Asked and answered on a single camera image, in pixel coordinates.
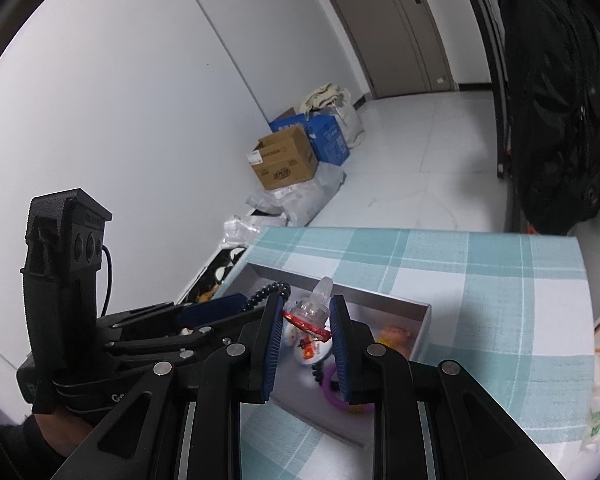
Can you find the blue carton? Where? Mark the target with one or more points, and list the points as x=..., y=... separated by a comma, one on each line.
x=287, y=122
x=330, y=140

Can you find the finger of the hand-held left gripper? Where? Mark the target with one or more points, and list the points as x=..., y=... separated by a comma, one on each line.
x=210, y=307
x=205, y=335

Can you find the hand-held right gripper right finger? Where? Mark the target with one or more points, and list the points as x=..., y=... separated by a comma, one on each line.
x=342, y=355

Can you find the black backpack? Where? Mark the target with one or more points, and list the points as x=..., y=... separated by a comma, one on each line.
x=555, y=110

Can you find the person's left forearm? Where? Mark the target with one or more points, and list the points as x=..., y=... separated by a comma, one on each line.
x=15, y=450

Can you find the black and white sneaker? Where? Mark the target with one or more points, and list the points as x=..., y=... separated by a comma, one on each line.
x=230, y=262

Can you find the white tote bag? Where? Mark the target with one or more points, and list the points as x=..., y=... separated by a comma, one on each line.
x=347, y=112

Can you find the grey plastic bag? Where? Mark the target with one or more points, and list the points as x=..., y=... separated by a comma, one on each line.
x=300, y=200

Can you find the grey door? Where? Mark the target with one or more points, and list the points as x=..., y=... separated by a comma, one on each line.
x=390, y=35

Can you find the silver cardboard box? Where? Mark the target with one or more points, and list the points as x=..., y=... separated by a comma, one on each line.
x=380, y=301

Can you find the round white printed badge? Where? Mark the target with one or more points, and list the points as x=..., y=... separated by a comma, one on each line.
x=305, y=349

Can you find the clear plastic bags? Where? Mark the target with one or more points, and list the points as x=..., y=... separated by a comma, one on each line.
x=250, y=230

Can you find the brown cardboard box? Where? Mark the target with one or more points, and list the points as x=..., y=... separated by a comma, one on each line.
x=285, y=165

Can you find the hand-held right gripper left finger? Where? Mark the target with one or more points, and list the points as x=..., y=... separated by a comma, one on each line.
x=270, y=355

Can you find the brown suede boot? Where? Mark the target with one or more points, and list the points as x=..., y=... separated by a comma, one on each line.
x=207, y=292

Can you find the clear clip with red charm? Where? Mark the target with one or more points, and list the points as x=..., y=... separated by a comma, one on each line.
x=312, y=310

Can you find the teal checkered tablecloth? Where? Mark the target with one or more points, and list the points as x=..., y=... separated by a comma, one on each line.
x=480, y=335

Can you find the person's left hand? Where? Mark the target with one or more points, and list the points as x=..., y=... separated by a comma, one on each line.
x=62, y=432

